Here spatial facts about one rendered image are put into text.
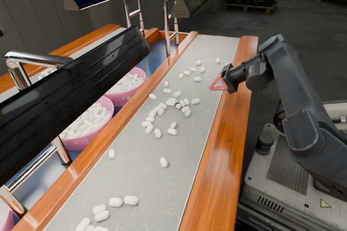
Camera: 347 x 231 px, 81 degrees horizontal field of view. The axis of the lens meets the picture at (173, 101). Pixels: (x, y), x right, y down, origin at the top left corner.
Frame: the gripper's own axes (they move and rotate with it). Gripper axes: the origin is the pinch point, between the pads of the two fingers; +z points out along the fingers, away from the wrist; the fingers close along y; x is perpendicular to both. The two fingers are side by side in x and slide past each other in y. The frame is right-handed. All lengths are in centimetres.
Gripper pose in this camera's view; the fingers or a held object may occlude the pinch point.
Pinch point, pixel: (211, 87)
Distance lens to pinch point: 74.8
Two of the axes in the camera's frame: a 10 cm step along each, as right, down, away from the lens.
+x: 6.2, 7.4, 2.6
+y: -3.6, 5.7, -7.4
